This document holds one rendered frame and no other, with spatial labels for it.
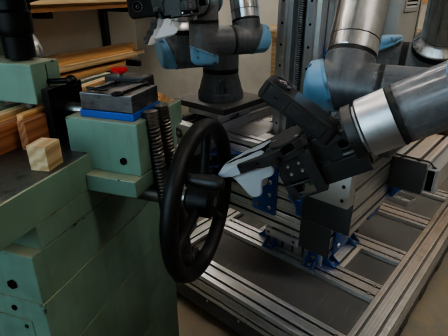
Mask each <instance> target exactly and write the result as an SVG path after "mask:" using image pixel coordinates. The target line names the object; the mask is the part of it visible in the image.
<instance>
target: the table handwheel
mask: <svg viewBox="0 0 448 336"><path fill-rule="evenodd" d="M211 136H212V138H213V140H214V142H215V145H216V148H217V155H218V163H219V172H220V170H221V169H222V167H223V166H224V164H226V162H228V161H230V160H232V155H231V146H230V142H229V138H228V135H227V132H226V130H225V128H224V126H222V124H221V123H220V122H218V121H217V120H216V119H212V118H204V119H200V120H198V121H197V122H195V123H194V124H192V126H190V128H189V129H188V130H187V132H186V133H185V134H184V136H183V137H182V139H181V140H180V142H179V144H178V146H177V148H176V150H175V153H174V155H173V158H172V160H171V164H170V166H169V170H168V173H167V177H166V180H165V186H164V190H163V196H162V201H161V211H160V220H159V238H160V246H161V254H162V258H163V262H164V264H165V268H166V270H167V272H168V273H169V274H170V276H171V277H172V278H173V279H174V280H176V281H177V282H180V283H191V282H193V281H195V280H197V279H198V278H199V277H200V276H201V275H202V274H203V273H204V272H205V270H206V269H207V268H208V266H209V264H210V262H211V261H212V259H213V257H214V255H215V252H216V250H217V248H218V245H219V242H220V240H221V236H222V233H223V229H224V226H225V222H226V218H227V212H228V208H229V201H230V196H231V183H232V177H226V178H223V179H224V180H225V187H224V189H223V190H222V191H220V192H213V191H206V190H203V189H199V188H196V187H193V186H190V185H189V186H188V187H184V184H185V180H186V176H187V172H188V170H189V166H190V164H191V161H192V158H193V156H194V154H195V152H196V150H197V148H198V146H199V144H200V142H201V160H200V167H199V174H209V156H210V148H211ZM157 196H158V194H157V191H156V184H155V182H154V184H152V185H151V186H150V187H149V188H148V189H147V190H146V191H144V192H143V193H142V194H141V195H140V196H139V197H138V198H135V199H142V200H146V201H153V202H159V200H158V197H157ZM180 207H184V209H185V211H186V212H187V214H188V217H187V219H186V221H185V223H184V225H183V228H182V230H181V231H180V233H179V213H180ZM199 217H204V218H208V219H210V218H212V217H213V219H212V222H211V226H210V229H209V232H208V235H207V238H206V240H205V242H204V244H203V247H202V249H201V251H200V252H199V254H198V256H197V257H196V259H195V260H194V262H192V264H190V265H189V266H187V267H186V266H185V264H184V263H183V260H182V258H181V252H182V250H183V247H184V245H185V243H186V241H187V239H188V237H189V234H190V232H191V231H192V229H193V227H194V225H195V224H196V222H197V220H198V218H199Z"/></svg>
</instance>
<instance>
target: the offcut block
mask: <svg viewBox="0 0 448 336"><path fill-rule="evenodd" d="M26 149H27V154H28V158H29V163H30V166H31V170H36V171H51V170H52V169H54V168H56V166H58V165H60V164H61V163H62V162H63V157H62V153H61V146H60V142H59V139H54V138H44V137H41V138H39V139H38V140H36V141H34V142H32V143H30V144H28V145H26Z"/></svg>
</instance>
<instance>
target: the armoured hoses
mask: <svg viewBox="0 0 448 336"><path fill-rule="evenodd" d="M154 108H155V109H147V110H144V111H143V112H142V116H143V119H145V120H146V122H147V130H148V132H147V133H148V137H149V144H150V146H149V147H150V152H151V158H152V160H151V161H152V165H153V166H152V168H153V172H154V173H153V174H154V178H155V184H156V191H157V194H158V196H157V197H158V200H159V206H160V211H161V201H162V196H163V190H164V186H165V180H166V177H167V173H168V170H169V166H170V164H171V160H172V158H173V155H174V153H175V145H174V143H175V142H174V138H173V132H172V128H171V127H172V125H171V121H170V120H171V118H170V113H169V106H168V103H158V104H155V105H154ZM159 127H160V128H159ZM186 219H187V216H186V211H185V209H184V207H180V213H179V233H180V231H181V230H182V228H183V225H184V223H185V221H186ZM200 251H201V250H200V248H199V247H197V246H194V247H192V248H191V240H190V236H189V237H188V239H187V241H186V243H185V245H184V247H183V250H182V252H181V258H182V260H183V263H184V264H185V266H186V267H187V266H189V265H190V264H192V262H194V260H195V259H196V257H197V256H198V254H199V252H200Z"/></svg>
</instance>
